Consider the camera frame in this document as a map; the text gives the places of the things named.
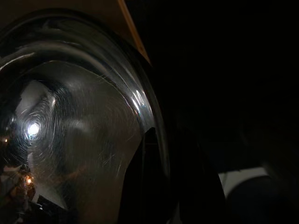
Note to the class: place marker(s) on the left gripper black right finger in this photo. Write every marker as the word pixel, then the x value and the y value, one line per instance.
pixel 201 198

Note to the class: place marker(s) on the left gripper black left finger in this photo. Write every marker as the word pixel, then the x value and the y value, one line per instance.
pixel 147 186

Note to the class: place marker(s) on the small steel bowl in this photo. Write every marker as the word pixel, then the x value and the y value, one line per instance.
pixel 81 116

